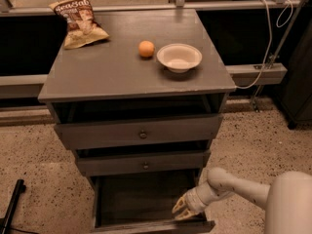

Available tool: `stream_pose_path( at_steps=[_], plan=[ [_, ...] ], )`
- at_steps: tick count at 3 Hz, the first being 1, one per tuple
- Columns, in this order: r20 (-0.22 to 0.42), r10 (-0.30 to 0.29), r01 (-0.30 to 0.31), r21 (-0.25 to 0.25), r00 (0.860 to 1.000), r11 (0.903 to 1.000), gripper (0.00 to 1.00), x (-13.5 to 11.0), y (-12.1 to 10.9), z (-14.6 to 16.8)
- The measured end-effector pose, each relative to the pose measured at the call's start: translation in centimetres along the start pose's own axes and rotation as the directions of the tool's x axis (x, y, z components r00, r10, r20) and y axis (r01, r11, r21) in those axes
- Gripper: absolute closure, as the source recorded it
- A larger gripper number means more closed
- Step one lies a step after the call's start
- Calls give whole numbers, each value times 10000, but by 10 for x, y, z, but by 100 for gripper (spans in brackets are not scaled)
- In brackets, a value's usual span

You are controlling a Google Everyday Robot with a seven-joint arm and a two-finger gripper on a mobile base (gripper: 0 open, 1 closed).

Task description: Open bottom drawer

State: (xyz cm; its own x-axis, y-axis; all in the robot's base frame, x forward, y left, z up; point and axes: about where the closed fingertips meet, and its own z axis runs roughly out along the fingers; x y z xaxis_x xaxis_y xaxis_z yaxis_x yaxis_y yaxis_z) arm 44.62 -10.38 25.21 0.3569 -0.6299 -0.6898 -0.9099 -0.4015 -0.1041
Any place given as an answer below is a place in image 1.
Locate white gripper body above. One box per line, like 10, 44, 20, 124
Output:
185, 186, 212, 214

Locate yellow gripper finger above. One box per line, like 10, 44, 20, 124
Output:
172, 195, 187, 215
175, 209, 196, 220

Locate grey bottom drawer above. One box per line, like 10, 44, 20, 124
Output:
92, 170, 215, 234

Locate grey drawer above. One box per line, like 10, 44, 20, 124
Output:
76, 150, 210, 176
55, 114, 222, 150
92, 170, 215, 234

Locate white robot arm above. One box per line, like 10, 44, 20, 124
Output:
172, 168, 312, 234

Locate grey middle drawer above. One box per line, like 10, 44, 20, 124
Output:
76, 150, 210, 176

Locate grey top drawer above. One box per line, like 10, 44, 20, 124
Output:
55, 114, 222, 150

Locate grey wooden drawer cabinet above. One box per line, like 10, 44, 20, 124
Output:
37, 9, 237, 187

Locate white paper bowl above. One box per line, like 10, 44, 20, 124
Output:
157, 44, 202, 73

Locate dark cabinet at right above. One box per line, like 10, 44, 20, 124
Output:
282, 21, 312, 130

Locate orange fruit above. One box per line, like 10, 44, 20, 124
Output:
138, 41, 155, 58

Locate black pole on floor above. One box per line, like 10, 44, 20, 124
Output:
0, 179, 26, 234

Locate sea salt chips bag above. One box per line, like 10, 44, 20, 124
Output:
49, 0, 109, 50

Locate white hanging cable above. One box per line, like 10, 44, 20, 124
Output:
235, 0, 294, 91

